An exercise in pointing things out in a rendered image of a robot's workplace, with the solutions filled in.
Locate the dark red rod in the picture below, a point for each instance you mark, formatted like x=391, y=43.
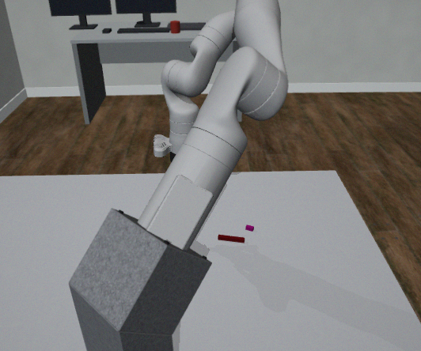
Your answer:
x=231, y=238

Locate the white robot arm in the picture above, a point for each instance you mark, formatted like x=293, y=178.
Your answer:
x=212, y=138

